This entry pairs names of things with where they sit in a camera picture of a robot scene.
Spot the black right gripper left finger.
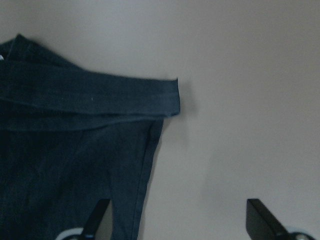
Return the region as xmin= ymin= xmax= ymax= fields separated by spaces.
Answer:
xmin=81 ymin=199 xmax=110 ymax=240

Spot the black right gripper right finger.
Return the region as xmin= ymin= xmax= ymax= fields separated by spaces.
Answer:
xmin=245 ymin=198 xmax=290 ymax=240

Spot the black printed t-shirt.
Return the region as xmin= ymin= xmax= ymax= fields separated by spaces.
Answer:
xmin=0 ymin=35 xmax=180 ymax=240

